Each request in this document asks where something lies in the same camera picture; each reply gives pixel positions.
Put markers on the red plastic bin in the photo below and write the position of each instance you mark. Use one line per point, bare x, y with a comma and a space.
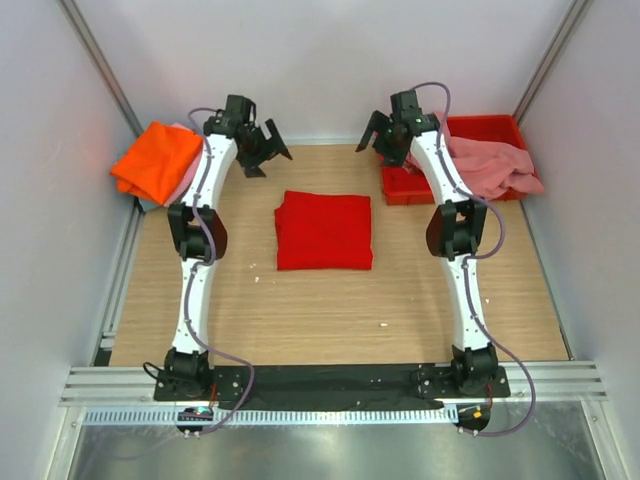
406, 186

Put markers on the red t shirt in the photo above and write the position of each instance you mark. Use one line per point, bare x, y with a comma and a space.
318, 231

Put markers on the right corner aluminium post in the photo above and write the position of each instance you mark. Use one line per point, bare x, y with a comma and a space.
559, 42

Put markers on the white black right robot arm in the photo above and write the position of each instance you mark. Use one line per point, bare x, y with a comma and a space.
453, 234

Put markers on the aluminium frame rail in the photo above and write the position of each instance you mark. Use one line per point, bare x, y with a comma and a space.
553, 381

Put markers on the teal folded t shirt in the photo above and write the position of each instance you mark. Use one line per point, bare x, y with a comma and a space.
147, 206

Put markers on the white slotted cable duct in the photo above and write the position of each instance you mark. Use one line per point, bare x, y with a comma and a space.
199, 417

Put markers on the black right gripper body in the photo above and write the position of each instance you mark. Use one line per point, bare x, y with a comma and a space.
385, 143

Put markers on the pink folded t shirt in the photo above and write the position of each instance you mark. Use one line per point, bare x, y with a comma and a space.
188, 177

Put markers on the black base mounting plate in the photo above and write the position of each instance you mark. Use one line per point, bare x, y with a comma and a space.
334, 388

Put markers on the dusty pink crumpled t shirt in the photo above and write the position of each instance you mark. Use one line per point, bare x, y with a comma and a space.
491, 157

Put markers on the orange folded t shirt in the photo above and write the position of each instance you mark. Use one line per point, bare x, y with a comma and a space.
156, 162

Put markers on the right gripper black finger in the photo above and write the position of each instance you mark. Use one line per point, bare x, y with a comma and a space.
389, 162
378, 123

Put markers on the corner aluminium post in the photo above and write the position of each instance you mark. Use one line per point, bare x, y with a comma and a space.
559, 42
88, 41

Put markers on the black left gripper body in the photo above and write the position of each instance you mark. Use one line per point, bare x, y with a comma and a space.
257, 144

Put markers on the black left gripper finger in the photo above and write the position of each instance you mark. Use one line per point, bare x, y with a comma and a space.
252, 170
275, 143

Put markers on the left corner aluminium post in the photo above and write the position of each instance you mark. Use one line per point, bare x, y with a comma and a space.
88, 41

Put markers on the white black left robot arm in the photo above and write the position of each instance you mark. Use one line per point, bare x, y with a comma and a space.
231, 134

